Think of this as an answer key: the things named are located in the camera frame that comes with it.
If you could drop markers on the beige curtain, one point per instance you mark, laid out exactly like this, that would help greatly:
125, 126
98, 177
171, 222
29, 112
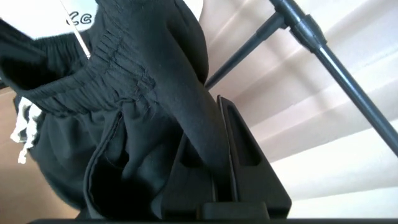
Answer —
311, 174

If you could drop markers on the pink clothes hanger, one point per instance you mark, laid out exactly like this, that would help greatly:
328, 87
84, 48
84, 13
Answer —
81, 42

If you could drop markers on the white printed t-shirt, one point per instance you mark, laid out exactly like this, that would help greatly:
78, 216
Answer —
31, 15

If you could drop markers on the black clothes rack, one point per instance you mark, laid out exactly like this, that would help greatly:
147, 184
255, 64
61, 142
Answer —
342, 77

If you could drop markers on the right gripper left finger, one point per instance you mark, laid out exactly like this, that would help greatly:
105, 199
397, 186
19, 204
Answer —
186, 186

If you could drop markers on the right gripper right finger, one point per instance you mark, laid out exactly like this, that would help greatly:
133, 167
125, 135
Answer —
258, 186

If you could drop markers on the black garment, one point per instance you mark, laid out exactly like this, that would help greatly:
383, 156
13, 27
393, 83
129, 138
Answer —
140, 62

